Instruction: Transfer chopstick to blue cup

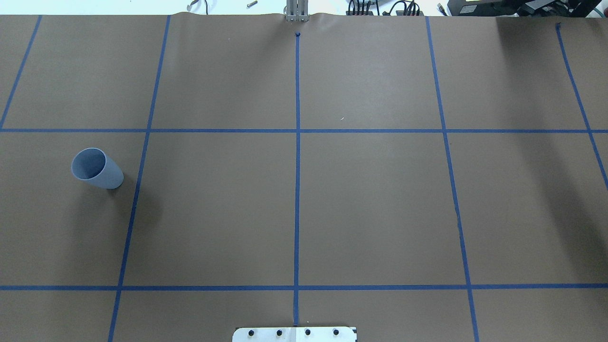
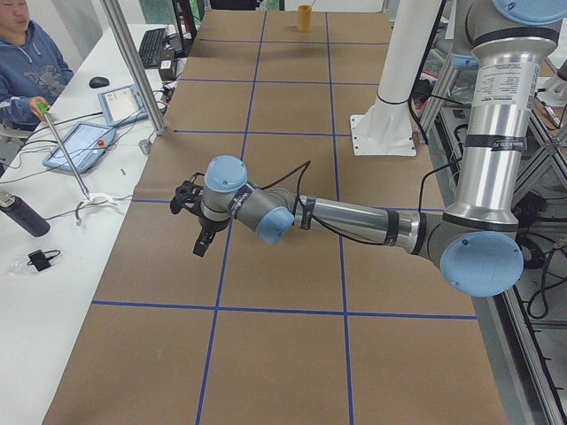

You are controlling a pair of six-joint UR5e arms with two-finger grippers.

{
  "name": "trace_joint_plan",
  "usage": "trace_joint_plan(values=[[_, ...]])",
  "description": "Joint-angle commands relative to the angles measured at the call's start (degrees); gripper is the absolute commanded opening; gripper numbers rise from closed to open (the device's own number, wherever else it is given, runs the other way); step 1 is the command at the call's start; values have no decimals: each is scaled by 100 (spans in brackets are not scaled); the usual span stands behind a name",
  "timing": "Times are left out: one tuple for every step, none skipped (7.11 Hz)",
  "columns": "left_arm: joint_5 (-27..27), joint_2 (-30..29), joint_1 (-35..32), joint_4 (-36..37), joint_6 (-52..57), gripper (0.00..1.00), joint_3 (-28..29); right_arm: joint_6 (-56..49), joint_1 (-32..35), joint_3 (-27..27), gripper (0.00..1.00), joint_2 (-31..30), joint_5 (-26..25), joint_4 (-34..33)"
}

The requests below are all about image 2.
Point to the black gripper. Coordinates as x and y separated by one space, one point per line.
212 225

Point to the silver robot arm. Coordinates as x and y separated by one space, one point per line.
473 241

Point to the yellow wooden cup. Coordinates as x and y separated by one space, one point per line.
304 15

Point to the small metal cylinder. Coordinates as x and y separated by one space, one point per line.
144 146

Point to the near blue teach pendant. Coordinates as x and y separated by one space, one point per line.
85 143

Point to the blue teach pendant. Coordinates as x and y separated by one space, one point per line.
85 143
122 106

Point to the far blue teach pendant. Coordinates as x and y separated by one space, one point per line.
122 106

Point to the small black adapter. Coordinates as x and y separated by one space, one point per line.
41 260

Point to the black computer mouse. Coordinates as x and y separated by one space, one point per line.
98 82

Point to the black water bottle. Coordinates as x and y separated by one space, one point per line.
24 215

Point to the black computer keyboard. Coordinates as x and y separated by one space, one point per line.
151 46

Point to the reacher grabber stick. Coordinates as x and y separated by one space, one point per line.
89 197

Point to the seated person in blue hoodie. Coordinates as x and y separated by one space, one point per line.
33 69

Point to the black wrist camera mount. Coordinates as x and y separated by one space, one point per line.
188 197

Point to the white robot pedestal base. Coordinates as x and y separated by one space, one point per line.
385 129

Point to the aluminium frame post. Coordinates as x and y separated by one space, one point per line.
123 37

